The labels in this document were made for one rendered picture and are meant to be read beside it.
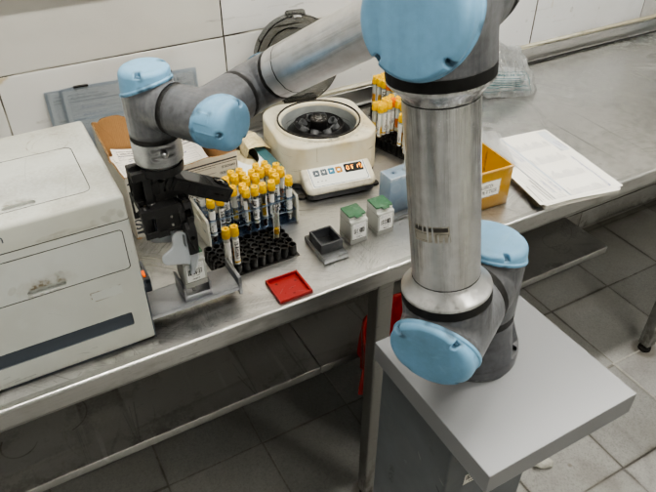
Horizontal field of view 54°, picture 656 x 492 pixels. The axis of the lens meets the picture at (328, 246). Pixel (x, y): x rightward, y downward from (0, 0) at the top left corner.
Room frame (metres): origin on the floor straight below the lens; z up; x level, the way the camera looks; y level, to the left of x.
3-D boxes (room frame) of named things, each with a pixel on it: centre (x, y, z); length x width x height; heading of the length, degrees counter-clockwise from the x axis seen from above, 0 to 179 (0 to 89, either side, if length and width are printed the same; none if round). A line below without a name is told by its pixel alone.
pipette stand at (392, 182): (1.20, -0.16, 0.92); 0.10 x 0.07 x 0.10; 121
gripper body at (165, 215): (0.87, 0.27, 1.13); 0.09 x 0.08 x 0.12; 119
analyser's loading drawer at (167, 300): (0.87, 0.26, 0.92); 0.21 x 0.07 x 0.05; 119
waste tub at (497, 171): (1.25, -0.32, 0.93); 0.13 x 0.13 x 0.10; 26
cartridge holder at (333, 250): (1.05, 0.00, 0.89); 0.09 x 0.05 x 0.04; 28
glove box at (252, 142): (1.33, 0.19, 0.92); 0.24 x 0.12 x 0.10; 29
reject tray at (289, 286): (0.93, 0.07, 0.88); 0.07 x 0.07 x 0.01; 29
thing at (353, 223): (1.09, -0.05, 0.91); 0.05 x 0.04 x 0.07; 29
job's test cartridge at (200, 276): (0.88, 0.24, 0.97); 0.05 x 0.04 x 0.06; 29
